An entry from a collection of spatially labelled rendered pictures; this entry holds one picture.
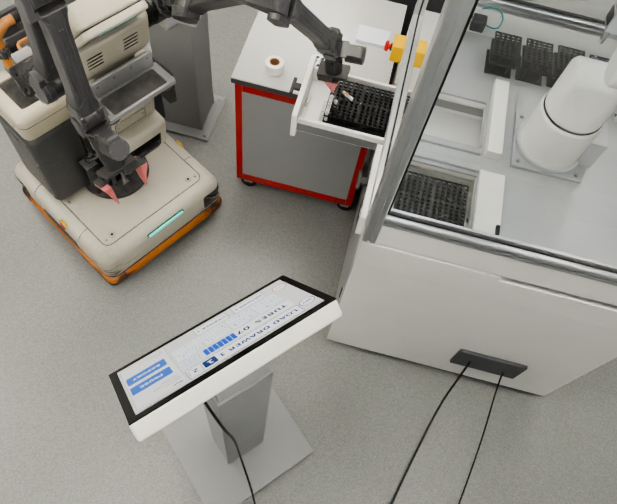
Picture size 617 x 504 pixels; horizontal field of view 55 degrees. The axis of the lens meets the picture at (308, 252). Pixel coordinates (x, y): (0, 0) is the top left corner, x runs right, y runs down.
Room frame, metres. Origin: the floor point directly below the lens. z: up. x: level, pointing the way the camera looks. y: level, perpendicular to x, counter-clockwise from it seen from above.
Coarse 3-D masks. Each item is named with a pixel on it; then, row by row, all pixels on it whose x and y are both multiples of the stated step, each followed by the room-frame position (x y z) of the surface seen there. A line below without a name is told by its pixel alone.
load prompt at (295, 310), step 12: (288, 312) 0.51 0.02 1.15; (300, 312) 0.51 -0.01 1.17; (264, 324) 0.47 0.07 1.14; (276, 324) 0.47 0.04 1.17; (252, 336) 0.43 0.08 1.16; (228, 348) 0.40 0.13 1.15; (240, 348) 0.40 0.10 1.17; (204, 360) 0.36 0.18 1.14; (216, 360) 0.36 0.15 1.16; (192, 372) 0.33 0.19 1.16
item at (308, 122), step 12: (312, 84) 1.52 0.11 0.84; (324, 84) 1.53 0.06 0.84; (372, 84) 1.53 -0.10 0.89; (384, 84) 1.53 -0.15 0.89; (312, 96) 1.46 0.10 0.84; (324, 96) 1.47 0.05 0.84; (312, 108) 1.41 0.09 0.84; (300, 120) 1.30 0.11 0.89; (312, 120) 1.30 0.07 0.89; (312, 132) 1.29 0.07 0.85; (324, 132) 1.29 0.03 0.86; (336, 132) 1.29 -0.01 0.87; (348, 132) 1.29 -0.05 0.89; (360, 132) 1.30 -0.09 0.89; (360, 144) 1.28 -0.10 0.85; (372, 144) 1.28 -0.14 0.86
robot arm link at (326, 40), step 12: (300, 0) 1.23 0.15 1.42; (288, 12) 1.19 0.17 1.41; (300, 12) 1.22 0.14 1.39; (312, 12) 1.28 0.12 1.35; (276, 24) 1.16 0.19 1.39; (288, 24) 1.17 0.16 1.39; (300, 24) 1.23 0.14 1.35; (312, 24) 1.26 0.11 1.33; (324, 24) 1.33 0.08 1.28; (312, 36) 1.28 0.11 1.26; (324, 36) 1.31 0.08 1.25; (336, 36) 1.37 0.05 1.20; (324, 48) 1.33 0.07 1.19; (336, 48) 1.37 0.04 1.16
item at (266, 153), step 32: (320, 0) 2.05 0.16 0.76; (352, 0) 2.09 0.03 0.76; (384, 0) 2.13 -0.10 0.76; (256, 32) 1.80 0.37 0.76; (288, 32) 1.83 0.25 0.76; (352, 32) 1.90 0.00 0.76; (256, 64) 1.63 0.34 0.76; (288, 64) 1.66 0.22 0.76; (352, 64) 1.73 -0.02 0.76; (384, 64) 1.77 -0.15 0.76; (256, 96) 1.55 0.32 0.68; (288, 96) 1.53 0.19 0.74; (256, 128) 1.55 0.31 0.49; (288, 128) 1.54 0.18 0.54; (256, 160) 1.55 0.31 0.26; (288, 160) 1.54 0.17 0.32; (320, 160) 1.53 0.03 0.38; (352, 160) 1.52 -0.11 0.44; (320, 192) 1.53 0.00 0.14; (352, 192) 1.52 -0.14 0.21
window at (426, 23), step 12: (432, 0) 1.42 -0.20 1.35; (444, 0) 1.11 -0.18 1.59; (420, 12) 1.75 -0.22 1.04; (432, 12) 1.29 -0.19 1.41; (420, 24) 1.57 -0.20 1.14; (432, 24) 1.19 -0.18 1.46; (420, 36) 1.41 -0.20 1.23; (420, 48) 1.28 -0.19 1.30; (420, 60) 1.17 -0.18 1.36; (408, 72) 1.41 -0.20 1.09; (408, 84) 1.27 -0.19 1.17; (408, 96) 1.15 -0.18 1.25; (396, 120) 1.25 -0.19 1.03; (396, 132) 1.13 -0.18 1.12
